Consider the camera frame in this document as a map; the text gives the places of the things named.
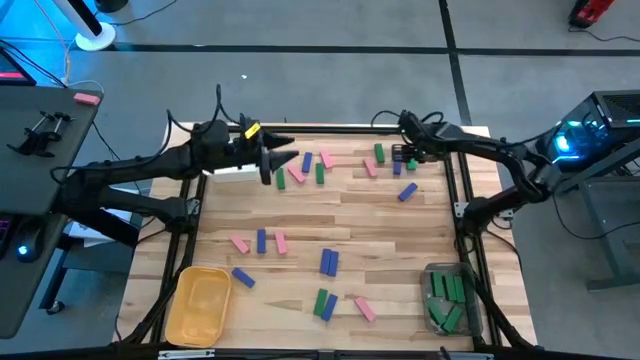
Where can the white paper box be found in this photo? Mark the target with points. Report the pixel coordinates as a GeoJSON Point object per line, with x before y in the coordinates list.
{"type": "Point", "coordinates": [85, 234]}

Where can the grey metal stand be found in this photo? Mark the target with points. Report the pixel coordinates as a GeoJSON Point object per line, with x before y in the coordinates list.
{"type": "Point", "coordinates": [592, 235]}

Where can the black clamp stand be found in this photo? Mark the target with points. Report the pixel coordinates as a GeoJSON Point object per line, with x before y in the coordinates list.
{"type": "Point", "coordinates": [37, 142]}

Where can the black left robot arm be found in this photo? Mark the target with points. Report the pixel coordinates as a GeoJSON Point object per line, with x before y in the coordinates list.
{"type": "Point", "coordinates": [150, 162]}

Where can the pink wooden block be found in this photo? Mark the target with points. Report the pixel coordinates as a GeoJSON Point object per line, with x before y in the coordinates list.
{"type": "Point", "coordinates": [296, 174]}
{"type": "Point", "coordinates": [87, 98]}
{"type": "Point", "coordinates": [327, 159]}
{"type": "Point", "coordinates": [240, 244]}
{"type": "Point", "coordinates": [370, 168]}
{"type": "Point", "coordinates": [281, 242]}
{"type": "Point", "coordinates": [365, 309]}

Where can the black side desk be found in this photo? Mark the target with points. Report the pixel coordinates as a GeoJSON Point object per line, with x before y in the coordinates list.
{"type": "Point", "coordinates": [30, 175]}

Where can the yellow plastic bin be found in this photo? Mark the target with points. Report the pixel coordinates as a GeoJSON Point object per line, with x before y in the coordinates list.
{"type": "Point", "coordinates": [197, 310]}

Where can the clear plastic bin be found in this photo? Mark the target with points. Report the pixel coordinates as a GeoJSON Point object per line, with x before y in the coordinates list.
{"type": "Point", "coordinates": [470, 327]}

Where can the dark screen with red strip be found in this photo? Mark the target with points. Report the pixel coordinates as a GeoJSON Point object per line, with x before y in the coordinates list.
{"type": "Point", "coordinates": [12, 67]}

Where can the black computer mouse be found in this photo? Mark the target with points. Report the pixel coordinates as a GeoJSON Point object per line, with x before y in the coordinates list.
{"type": "Point", "coordinates": [29, 245]}

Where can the green wooden block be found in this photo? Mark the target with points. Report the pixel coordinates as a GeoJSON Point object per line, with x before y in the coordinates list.
{"type": "Point", "coordinates": [438, 284]}
{"type": "Point", "coordinates": [452, 318]}
{"type": "Point", "coordinates": [450, 287]}
{"type": "Point", "coordinates": [411, 165]}
{"type": "Point", "coordinates": [379, 153]}
{"type": "Point", "coordinates": [436, 313]}
{"type": "Point", "coordinates": [319, 173]}
{"type": "Point", "coordinates": [280, 178]}
{"type": "Point", "coordinates": [459, 289]}
{"type": "Point", "coordinates": [320, 302]}

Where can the black keyboard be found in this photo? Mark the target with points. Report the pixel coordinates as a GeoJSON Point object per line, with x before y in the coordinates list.
{"type": "Point", "coordinates": [4, 235]}

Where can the red and black device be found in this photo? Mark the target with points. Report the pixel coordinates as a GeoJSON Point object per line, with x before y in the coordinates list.
{"type": "Point", "coordinates": [590, 11]}

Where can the black round floor base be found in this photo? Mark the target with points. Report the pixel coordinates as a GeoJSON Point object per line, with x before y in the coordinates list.
{"type": "Point", "coordinates": [111, 5]}

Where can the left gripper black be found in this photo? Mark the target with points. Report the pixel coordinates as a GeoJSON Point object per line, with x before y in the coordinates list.
{"type": "Point", "coordinates": [240, 150]}

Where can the white pedestal stand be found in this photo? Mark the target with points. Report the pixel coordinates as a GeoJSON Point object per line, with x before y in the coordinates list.
{"type": "Point", "coordinates": [97, 39]}

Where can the black computer tower with lights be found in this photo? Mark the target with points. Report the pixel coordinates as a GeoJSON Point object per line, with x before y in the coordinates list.
{"type": "Point", "coordinates": [615, 107]}

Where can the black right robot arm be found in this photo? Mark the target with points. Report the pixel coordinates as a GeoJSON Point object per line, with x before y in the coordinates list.
{"type": "Point", "coordinates": [500, 150]}

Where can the white plastic bin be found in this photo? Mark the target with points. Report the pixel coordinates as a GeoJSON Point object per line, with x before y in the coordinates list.
{"type": "Point", "coordinates": [235, 175]}

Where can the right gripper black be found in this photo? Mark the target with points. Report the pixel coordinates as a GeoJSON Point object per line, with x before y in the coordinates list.
{"type": "Point", "coordinates": [425, 142]}

